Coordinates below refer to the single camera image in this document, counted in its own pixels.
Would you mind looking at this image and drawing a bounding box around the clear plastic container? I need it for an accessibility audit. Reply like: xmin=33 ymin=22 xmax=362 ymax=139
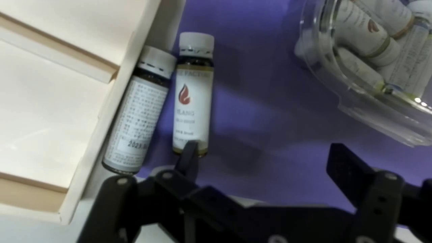
xmin=295 ymin=0 xmax=432 ymax=148

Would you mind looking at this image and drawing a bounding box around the purple mat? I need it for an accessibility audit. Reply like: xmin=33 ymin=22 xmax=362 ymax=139
xmin=137 ymin=0 xmax=432 ymax=213

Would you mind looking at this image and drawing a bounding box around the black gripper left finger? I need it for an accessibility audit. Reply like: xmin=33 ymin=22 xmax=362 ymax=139
xmin=79 ymin=139 xmax=268 ymax=243

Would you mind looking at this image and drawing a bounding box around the pale wooden tray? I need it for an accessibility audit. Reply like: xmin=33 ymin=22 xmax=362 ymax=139
xmin=0 ymin=0 xmax=188 ymax=226

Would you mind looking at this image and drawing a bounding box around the white bottle gold band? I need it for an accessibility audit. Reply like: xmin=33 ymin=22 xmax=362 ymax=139
xmin=172 ymin=31 xmax=216 ymax=156

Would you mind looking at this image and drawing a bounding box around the white bottle blue band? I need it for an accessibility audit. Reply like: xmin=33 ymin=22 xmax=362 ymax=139
xmin=382 ymin=14 xmax=432 ymax=98

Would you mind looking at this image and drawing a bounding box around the small white labelled bottle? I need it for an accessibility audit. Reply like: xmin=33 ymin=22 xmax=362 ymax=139
xmin=332 ymin=0 xmax=403 ymax=62
xmin=363 ymin=0 xmax=417 ymax=37
xmin=296 ymin=32 xmax=388 ymax=93

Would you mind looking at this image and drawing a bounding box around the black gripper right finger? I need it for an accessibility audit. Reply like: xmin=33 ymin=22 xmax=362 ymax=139
xmin=327 ymin=143 xmax=432 ymax=243

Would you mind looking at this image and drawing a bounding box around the white bottle brown logo black band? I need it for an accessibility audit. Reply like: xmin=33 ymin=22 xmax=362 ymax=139
xmin=102 ymin=44 xmax=178 ymax=175

